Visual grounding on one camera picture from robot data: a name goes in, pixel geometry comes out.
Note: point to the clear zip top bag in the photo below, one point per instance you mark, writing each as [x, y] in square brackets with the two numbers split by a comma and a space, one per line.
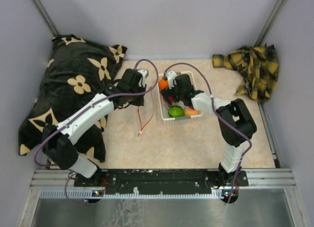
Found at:
[135, 119]

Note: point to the black floral pillow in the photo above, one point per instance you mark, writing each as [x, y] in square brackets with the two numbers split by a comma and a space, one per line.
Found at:
[78, 69]

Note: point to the right corner post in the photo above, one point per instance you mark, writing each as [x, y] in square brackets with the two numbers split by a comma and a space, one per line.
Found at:
[270, 21]

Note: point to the corner post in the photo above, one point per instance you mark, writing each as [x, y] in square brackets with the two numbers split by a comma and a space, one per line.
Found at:
[270, 21]
[46, 17]

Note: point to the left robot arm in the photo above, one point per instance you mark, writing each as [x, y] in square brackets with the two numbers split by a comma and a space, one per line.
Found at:
[59, 141]

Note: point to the peach fruit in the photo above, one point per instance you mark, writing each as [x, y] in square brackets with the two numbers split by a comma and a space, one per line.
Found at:
[188, 111]

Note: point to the yellow plaid cloth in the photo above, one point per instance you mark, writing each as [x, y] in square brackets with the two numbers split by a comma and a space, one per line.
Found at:
[258, 67]

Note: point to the aluminium frame bar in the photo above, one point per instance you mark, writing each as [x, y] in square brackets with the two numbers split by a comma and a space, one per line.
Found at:
[60, 184]

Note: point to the green toy watermelon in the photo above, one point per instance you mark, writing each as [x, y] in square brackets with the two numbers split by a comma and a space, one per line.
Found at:
[175, 111]

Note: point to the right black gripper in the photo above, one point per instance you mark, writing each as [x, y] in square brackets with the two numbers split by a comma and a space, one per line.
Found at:
[167, 92]

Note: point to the left corner post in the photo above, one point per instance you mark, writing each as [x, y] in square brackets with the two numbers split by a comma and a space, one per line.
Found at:
[46, 17]

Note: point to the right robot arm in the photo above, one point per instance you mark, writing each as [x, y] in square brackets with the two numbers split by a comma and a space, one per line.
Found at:
[235, 121]

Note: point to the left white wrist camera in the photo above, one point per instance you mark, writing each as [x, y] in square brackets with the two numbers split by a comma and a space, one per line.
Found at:
[144, 74]

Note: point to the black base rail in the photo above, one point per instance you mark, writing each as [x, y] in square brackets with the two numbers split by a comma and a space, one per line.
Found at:
[160, 181]

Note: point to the white plastic basket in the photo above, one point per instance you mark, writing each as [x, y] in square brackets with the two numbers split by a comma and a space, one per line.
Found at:
[164, 106]

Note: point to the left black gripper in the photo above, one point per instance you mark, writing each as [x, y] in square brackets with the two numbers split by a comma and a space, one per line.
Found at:
[140, 102]

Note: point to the orange fruit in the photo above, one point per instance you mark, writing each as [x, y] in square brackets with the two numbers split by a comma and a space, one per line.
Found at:
[163, 84]

